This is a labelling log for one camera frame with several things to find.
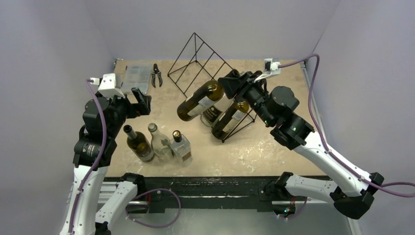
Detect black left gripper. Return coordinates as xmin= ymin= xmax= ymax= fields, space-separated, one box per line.
xmin=104 ymin=86 xmax=151 ymax=136

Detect dark green wine bottle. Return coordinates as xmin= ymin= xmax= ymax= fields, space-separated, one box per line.
xmin=177 ymin=80 xmax=232 ymax=121

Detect clear champagne bottle black label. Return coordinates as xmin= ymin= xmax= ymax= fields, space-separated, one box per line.
xmin=200 ymin=94 xmax=233 ymax=127

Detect olive green wine bottle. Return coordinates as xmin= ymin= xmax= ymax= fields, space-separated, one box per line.
xmin=211 ymin=100 xmax=249 ymax=140

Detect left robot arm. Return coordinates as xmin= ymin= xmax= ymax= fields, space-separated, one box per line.
xmin=60 ymin=88 xmax=152 ymax=235

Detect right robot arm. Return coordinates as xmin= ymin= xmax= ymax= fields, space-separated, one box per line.
xmin=218 ymin=72 xmax=384 ymax=219

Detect green wine bottle white label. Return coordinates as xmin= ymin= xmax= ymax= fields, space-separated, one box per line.
xmin=123 ymin=125 xmax=155 ymax=163

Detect clear empty glass bottle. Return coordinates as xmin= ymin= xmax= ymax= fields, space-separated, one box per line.
xmin=148 ymin=123 xmax=173 ymax=163

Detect square clear bottle black cap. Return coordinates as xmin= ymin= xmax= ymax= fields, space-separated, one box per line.
xmin=170 ymin=130 xmax=193 ymax=165

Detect clear plastic screw organizer box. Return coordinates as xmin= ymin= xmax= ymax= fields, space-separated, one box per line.
xmin=121 ymin=63 xmax=152 ymax=94

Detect black grey pliers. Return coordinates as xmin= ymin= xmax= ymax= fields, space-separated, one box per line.
xmin=151 ymin=63 xmax=163 ymax=88

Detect black wire wine rack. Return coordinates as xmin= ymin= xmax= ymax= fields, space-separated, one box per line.
xmin=167 ymin=32 xmax=251 ymax=142

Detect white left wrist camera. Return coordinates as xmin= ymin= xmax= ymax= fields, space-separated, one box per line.
xmin=87 ymin=73 xmax=126 ymax=98

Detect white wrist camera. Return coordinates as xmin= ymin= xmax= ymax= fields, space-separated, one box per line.
xmin=254 ymin=58 xmax=281 ymax=83
xmin=87 ymin=73 xmax=126 ymax=98

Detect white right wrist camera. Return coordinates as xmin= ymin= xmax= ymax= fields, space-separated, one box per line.
xmin=254 ymin=58 xmax=281 ymax=83

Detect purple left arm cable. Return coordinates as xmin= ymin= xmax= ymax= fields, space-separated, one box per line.
xmin=67 ymin=79 xmax=108 ymax=235

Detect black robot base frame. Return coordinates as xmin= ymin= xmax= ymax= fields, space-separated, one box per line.
xmin=97 ymin=176 xmax=338 ymax=215

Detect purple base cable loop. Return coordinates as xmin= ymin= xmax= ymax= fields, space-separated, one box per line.
xmin=125 ymin=188 xmax=182 ymax=229

